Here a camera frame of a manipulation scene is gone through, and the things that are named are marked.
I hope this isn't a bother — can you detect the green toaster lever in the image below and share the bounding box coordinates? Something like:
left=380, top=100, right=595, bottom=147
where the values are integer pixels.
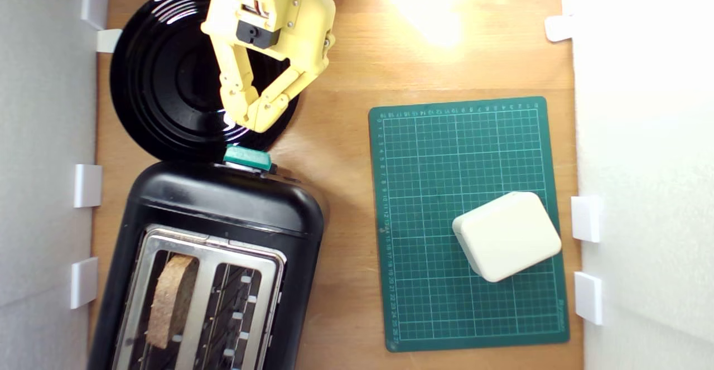
left=223, top=145, right=273, bottom=172

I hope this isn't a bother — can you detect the black two-slot toaster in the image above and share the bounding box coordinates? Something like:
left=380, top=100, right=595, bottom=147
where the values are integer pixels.
left=86, top=160, right=327, bottom=370

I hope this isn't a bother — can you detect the black ridged plate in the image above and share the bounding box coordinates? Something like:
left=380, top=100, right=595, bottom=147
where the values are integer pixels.
left=110, top=0, right=302, bottom=163

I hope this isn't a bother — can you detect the green cutting mat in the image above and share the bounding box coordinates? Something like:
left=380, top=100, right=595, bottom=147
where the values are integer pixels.
left=368, top=97, right=571, bottom=353

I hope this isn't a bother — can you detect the brown bread slice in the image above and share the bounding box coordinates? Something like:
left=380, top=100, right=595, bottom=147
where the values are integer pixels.
left=146, top=254, right=200, bottom=350

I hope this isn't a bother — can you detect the white rounded block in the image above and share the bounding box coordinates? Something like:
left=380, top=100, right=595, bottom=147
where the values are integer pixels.
left=452, top=191, right=562, bottom=283

